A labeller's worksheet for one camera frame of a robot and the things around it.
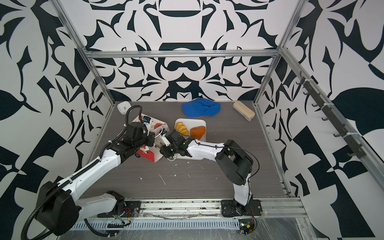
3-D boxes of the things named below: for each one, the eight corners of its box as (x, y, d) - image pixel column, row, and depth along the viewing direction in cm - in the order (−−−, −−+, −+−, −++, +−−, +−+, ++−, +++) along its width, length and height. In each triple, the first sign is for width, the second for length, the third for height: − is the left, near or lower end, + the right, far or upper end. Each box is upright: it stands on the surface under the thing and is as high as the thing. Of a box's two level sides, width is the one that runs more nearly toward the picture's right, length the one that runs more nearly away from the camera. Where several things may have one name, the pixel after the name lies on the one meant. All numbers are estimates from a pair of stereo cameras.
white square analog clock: (117, 115, 114) (115, 110, 110) (121, 105, 120) (119, 101, 116) (130, 115, 114) (127, 110, 110) (133, 106, 120) (131, 101, 116)
